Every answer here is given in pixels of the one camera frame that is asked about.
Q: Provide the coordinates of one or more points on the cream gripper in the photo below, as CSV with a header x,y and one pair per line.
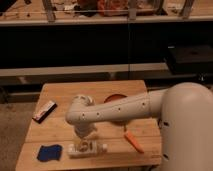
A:
x,y
92,136

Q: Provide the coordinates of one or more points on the white plastic bottle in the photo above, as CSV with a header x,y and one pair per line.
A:
x,y
86,148

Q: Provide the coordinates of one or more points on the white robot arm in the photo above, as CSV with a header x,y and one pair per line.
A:
x,y
186,114

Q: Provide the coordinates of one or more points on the orange ceramic bowl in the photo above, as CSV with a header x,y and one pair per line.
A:
x,y
114,97

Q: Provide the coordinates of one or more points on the wooden table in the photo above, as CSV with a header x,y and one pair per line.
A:
x,y
54,130

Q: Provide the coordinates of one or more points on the orange carrot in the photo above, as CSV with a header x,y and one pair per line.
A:
x,y
133,141

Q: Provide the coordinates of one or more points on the blue cloth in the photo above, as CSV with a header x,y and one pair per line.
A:
x,y
48,153

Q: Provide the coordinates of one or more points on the black box on right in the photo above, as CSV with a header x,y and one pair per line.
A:
x,y
190,59

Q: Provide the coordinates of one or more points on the long wooden shelf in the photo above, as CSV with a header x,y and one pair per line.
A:
x,y
92,12

